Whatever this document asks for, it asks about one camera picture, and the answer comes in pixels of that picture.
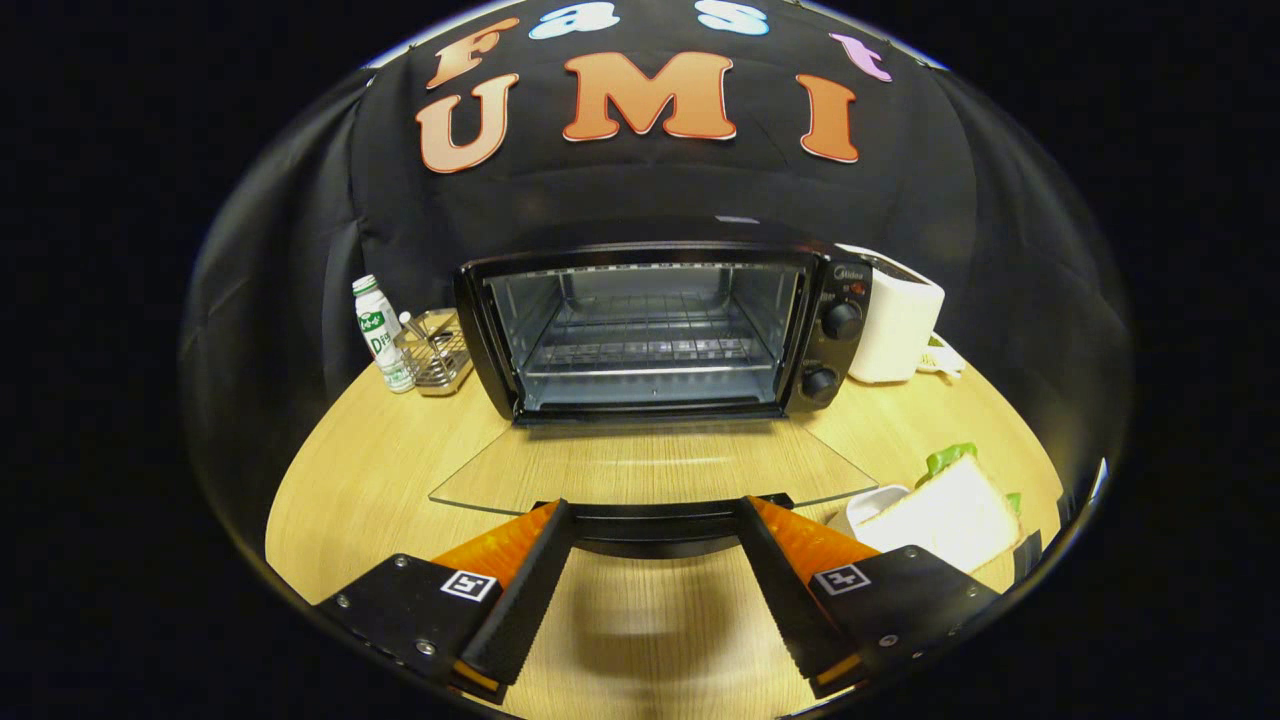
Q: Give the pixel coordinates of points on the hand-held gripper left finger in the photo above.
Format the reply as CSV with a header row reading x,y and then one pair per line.
x,y
530,590

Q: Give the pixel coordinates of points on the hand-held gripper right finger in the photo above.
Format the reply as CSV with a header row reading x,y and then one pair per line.
x,y
785,590

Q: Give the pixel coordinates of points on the toast and lettuce sandwich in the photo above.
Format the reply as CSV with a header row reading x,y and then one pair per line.
x,y
945,515

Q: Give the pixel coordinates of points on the black toaster oven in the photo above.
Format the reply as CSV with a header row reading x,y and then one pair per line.
x,y
838,355

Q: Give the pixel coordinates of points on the white bread toaster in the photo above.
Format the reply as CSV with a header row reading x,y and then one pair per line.
x,y
895,320

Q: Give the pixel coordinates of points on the white plastic tray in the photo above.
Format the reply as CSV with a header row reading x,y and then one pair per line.
x,y
862,503

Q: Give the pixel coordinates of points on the small white divided dish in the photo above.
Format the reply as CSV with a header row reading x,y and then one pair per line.
x,y
945,358

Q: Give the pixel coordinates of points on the white bottle green label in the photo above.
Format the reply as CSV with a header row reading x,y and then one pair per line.
x,y
378,335

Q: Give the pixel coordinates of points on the black backdrop cloth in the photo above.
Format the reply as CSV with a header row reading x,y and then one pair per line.
x,y
600,190

